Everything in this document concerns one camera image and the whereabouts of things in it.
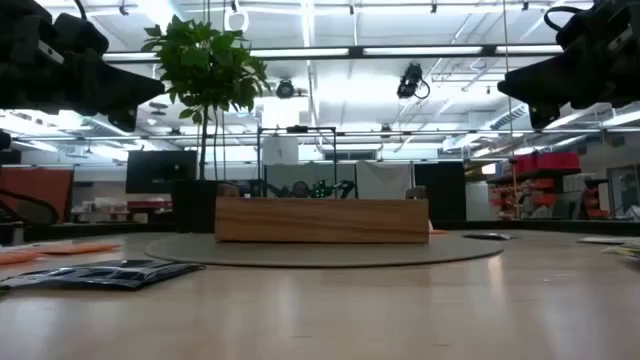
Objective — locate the black overhead camera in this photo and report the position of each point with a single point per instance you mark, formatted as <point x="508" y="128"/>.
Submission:
<point x="410" y="82"/>

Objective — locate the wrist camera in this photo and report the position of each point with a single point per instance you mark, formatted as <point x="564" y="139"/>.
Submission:
<point x="50" y="51"/>
<point x="620" y="39"/>

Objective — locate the red storage bin shelf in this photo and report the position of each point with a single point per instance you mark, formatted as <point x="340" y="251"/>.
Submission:
<point x="547" y="162"/>

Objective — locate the green potted plant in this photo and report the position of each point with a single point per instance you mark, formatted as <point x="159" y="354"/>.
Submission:
<point x="210" y="65"/>

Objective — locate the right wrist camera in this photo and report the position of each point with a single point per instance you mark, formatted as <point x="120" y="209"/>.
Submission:
<point x="620" y="39"/>

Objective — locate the black aluminium table frame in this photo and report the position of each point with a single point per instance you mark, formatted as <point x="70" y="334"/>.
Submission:
<point x="100" y="231"/>

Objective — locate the round black ceiling lamp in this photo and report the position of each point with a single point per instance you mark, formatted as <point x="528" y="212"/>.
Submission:
<point x="285" y="89"/>

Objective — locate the background robot arms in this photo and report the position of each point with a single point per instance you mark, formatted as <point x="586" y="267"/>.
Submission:
<point x="320" y="190"/>

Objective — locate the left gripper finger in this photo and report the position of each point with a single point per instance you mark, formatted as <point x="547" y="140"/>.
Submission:
<point x="130" y="90"/>
<point x="125" y="120"/>

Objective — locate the black shelf red boxes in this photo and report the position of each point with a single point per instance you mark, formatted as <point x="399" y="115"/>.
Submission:
<point x="595" y="202"/>

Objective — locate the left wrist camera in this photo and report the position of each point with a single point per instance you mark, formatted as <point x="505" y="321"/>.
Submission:
<point x="50" y="51"/>

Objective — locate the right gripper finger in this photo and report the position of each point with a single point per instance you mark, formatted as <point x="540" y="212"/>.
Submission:
<point x="540" y="85"/>
<point x="542" y="116"/>

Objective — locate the black wall screen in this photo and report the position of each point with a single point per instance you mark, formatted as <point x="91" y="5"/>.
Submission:
<point x="160" y="172"/>

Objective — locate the orange white tea packet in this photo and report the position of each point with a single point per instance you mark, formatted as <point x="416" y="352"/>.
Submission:
<point x="75" y="248"/>

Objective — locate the black background rig frame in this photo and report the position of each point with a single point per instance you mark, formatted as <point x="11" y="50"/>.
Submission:
<point x="297" y="129"/>

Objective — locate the black partition panel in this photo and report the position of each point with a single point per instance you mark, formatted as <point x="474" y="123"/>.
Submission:
<point x="445" y="192"/>

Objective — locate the wooden organizer box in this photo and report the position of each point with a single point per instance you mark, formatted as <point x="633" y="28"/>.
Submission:
<point x="320" y="220"/>

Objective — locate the round grey mat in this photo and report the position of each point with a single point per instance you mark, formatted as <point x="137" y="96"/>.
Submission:
<point x="320" y="255"/>

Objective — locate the overhead light bar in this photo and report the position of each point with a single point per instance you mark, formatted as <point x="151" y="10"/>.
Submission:
<point x="357" y="51"/>

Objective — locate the orange partition panel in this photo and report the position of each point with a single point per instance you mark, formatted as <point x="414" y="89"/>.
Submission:
<point x="45" y="187"/>

